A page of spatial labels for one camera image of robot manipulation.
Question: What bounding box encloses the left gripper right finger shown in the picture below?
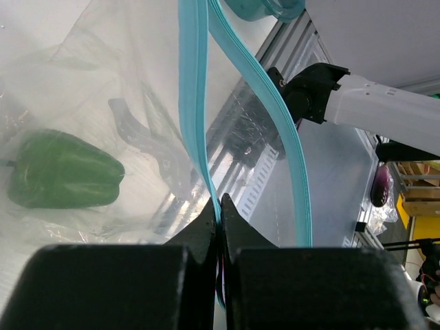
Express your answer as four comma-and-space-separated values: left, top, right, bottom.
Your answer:
221, 193, 276, 267

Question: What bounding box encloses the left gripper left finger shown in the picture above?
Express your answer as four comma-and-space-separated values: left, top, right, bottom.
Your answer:
164, 199, 217, 268

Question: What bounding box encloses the clear zip top bag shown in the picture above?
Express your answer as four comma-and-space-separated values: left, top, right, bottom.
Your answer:
1, 1, 312, 254

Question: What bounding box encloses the green toy bell pepper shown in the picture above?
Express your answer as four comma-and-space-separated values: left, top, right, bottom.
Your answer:
7, 129, 125, 209

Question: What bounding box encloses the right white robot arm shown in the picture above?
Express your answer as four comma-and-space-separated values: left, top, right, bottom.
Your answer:
281, 63, 439, 162

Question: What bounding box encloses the purple toy eggplant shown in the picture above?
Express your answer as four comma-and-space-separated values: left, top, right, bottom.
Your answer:
370, 163, 391, 208

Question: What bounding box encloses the teal plastic tray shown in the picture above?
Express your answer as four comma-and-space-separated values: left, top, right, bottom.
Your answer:
224, 0, 306, 23

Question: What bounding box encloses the white slotted cable duct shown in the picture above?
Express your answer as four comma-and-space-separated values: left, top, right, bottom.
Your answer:
237, 144, 279, 221

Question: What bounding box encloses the aluminium mounting rail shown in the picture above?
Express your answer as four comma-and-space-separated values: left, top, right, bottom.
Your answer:
256, 11, 331, 76

